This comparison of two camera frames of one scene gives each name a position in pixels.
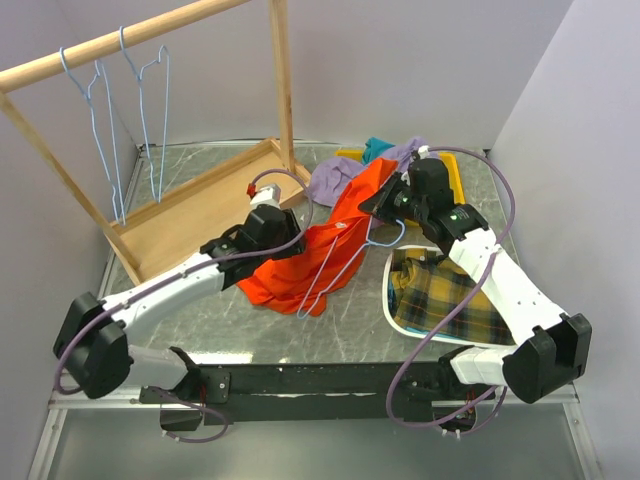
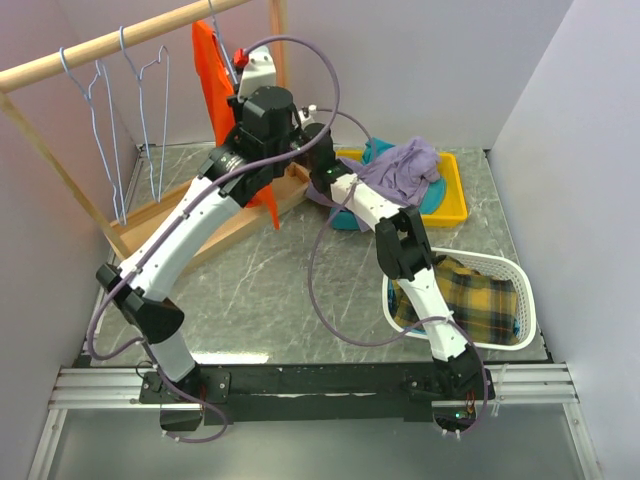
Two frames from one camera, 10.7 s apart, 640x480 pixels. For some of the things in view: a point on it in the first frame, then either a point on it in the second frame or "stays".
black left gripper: x=296 y=248 -> x=237 y=107
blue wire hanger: x=368 y=242 -> x=222 y=44
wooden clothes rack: x=170 y=228 stays
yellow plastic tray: x=458 y=192 stays
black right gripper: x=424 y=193 -> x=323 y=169
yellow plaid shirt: x=428 y=289 stays
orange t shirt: x=331 y=253 -> x=219 y=78
